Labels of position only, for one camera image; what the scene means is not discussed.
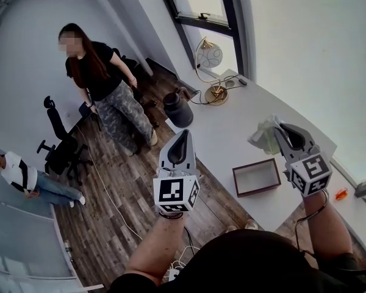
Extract person's right forearm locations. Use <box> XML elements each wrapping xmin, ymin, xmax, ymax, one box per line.
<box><xmin>301</xmin><ymin>189</ymin><xmax>354</xmax><ymax>264</ymax></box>

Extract black lamp cable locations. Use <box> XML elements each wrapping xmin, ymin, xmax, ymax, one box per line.
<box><xmin>190</xmin><ymin>74</ymin><xmax>243</xmax><ymax>106</ymax></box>

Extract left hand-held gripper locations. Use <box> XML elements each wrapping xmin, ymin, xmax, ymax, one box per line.
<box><xmin>152</xmin><ymin>129</ymin><xmax>201</xmax><ymax>215</ymax></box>

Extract white tissues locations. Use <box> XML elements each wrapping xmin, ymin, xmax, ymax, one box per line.
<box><xmin>247</xmin><ymin>113</ymin><xmax>285</xmax><ymax>156</ymax></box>

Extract brown rectangular tissue holder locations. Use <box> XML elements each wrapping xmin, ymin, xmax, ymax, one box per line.
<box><xmin>232</xmin><ymin>157</ymin><xmax>282</xmax><ymax>198</ymax></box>

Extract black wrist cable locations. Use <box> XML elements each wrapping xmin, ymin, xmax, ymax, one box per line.
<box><xmin>293</xmin><ymin>189</ymin><xmax>329</xmax><ymax>258</ymax></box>

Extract white power strip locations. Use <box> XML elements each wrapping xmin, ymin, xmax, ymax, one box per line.
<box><xmin>167</xmin><ymin>267</ymin><xmax>181</xmax><ymax>283</ymax></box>

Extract black office chair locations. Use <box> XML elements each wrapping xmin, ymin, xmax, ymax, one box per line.
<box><xmin>112</xmin><ymin>48</ymin><xmax>142</xmax><ymax>74</ymax></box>
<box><xmin>36</xmin><ymin>95</ymin><xmax>95</xmax><ymax>187</ymax></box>

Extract black window frame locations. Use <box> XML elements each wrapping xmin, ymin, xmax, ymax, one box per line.
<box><xmin>154</xmin><ymin>0</ymin><xmax>257</xmax><ymax>82</ymax></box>

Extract person's left forearm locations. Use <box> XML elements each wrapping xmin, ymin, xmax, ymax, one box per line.
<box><xmin>124</xmin><ymin>212</ymin><xmax>187</xmax><ymax>287</ymax></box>

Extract person's black shirt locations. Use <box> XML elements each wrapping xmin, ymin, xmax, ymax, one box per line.
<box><xmin>108</xmin><ymin>228</ymin><xmax>366</xmax><ymax>293</ymax></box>

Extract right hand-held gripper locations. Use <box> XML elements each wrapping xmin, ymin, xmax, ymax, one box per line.
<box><xmin>273</xmin><ymin>123</ymin><xmax>334</xmax><ymax>198</ymax></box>

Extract gold globe desk lamp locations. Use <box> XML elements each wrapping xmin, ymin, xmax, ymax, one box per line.
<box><xmin>194</xmin><ymin>36</ymin><xmax>230</xmax><ymax>107</ymax></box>

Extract black metal jug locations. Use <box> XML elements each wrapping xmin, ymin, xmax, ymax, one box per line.
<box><xmin>162</xmin><ymin>87</ymin><xmax>195</xmax><ymax>129</ymax></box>

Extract white floor cable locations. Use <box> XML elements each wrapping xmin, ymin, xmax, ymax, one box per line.
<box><xmin>75</xmin><ymin>126</ymin><xmax>144</xmax><ymax>241</ymax></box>

